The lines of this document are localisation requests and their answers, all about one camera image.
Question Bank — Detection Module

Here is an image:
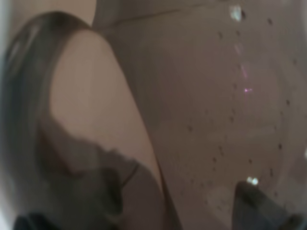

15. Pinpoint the brown transparent plastic bottle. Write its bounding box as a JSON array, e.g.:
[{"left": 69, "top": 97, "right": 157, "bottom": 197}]
[{"left": 0, "top": 0, "right": 307, "bottom": 230}]

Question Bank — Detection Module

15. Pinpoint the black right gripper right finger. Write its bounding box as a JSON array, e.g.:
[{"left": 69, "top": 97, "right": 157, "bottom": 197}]
[{"left": 234, "top": 182, "right": 305, "bottom": 230}]

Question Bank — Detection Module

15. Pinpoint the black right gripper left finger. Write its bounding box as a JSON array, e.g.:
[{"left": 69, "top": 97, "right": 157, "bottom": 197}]
[{"left": 13, "top": 212, "right": 80, "bottom": 230}]

